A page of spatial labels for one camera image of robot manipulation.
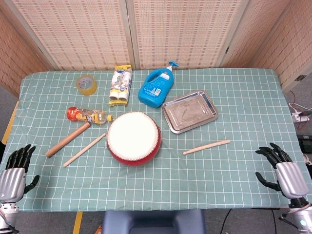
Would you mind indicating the blue detergent pump bottle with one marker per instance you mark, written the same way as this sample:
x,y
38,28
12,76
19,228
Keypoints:
x,y
154,87

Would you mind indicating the black box device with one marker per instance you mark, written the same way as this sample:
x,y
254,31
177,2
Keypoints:
x,y
306,143

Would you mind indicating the yellow clear tape roll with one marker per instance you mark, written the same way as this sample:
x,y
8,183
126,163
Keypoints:
x,y
91,89

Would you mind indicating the wooden drumstick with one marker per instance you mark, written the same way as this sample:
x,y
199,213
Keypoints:
x,y
84,150
207,147

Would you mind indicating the orange drink plastic bottle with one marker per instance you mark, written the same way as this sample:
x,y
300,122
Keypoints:
x,y
85,115

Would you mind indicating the metal screen hinge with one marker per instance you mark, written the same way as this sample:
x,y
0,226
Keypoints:
x,y
300,77

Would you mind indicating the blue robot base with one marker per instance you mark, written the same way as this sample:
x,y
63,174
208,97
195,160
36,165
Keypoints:
x,y
153,221

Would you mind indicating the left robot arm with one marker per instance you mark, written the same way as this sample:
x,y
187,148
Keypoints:
x,y
7,215

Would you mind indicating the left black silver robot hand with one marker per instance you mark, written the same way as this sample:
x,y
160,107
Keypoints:
x,y
12,180

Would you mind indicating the white power strip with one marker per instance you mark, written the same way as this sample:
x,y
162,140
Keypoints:
x,y
301,117

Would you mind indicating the green checked tablecloth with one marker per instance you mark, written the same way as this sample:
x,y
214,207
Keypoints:
x,y
195,180

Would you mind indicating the wooden rolling pin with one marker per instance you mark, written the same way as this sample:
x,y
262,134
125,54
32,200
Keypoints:
x,y
67,140

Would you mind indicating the red drum white skin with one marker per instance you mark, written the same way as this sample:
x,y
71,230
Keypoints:
x,y
132,136

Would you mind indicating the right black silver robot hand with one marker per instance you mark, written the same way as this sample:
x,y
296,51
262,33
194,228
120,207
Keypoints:
x,y
291,179

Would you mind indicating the bamboo folding screen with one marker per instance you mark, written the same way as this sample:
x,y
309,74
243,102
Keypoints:
x,y
85,31

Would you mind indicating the rectangular metal tray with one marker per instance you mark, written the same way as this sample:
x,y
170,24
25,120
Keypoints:
x,y
190,112

